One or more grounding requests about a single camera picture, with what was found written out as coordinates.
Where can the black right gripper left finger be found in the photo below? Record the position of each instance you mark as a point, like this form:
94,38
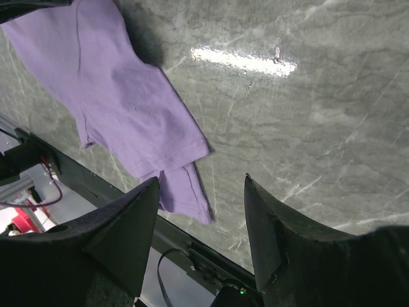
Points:
98,259

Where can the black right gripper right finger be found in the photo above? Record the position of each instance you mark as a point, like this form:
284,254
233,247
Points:
298,261

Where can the purple t shirt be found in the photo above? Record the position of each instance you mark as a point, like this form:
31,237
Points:
82,55

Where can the aluminium frame rail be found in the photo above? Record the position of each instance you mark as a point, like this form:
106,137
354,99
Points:
17,192

